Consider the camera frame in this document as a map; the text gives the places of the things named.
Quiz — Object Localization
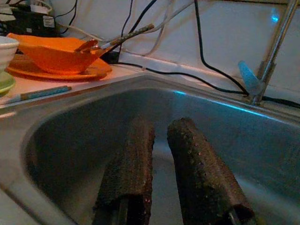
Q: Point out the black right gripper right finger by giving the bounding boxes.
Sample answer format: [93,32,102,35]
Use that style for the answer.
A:
[166,117,256,225]

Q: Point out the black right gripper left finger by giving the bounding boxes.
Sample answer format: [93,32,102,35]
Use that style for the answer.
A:
[92,117,156,225]

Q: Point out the green plate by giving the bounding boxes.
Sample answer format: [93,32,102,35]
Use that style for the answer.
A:
[0,71,16,97]

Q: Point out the white bowl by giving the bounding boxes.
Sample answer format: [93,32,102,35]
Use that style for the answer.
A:
[0,36,20,73]

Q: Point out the stainless steel sink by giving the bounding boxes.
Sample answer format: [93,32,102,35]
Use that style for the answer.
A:
[0,71,300,225]

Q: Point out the orange plate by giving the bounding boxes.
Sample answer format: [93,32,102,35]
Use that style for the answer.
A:
[4,55,113,83]

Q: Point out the small black charger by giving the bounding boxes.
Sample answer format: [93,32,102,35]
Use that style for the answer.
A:
[103,50,120,64]

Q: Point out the orange bowl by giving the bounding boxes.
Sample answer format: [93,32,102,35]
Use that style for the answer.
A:
[6,32,113,75]

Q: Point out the chrome faucet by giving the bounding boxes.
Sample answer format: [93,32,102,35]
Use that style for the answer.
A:
[238,0,298,106]

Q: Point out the black power adapter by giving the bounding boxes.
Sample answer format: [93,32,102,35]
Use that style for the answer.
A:
[9,8,58,38]

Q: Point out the white plug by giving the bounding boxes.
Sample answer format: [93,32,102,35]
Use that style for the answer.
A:
[29,0,53,15]

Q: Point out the long black counter cable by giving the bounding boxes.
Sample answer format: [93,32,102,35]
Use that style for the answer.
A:
[117,61,300,110]

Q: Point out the white cable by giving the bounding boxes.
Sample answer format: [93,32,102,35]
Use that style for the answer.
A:
[57,0,196,57]

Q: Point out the black charger cable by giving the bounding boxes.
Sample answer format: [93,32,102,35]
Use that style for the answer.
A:
[118,0,158,57]

